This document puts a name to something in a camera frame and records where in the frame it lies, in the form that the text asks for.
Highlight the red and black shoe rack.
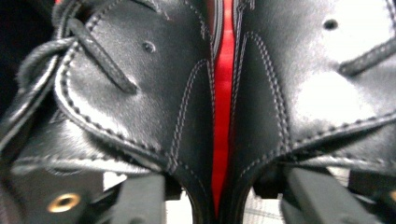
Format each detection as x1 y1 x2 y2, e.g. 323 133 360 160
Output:
210 0 236 218

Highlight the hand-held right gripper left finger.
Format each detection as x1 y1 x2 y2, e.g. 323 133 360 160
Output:
106 173 168 224

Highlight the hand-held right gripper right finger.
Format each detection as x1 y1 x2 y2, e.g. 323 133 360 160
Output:
280 167 386 224

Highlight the black leather shoe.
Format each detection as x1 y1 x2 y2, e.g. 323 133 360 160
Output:
0 0 219 224
226 0 396 224

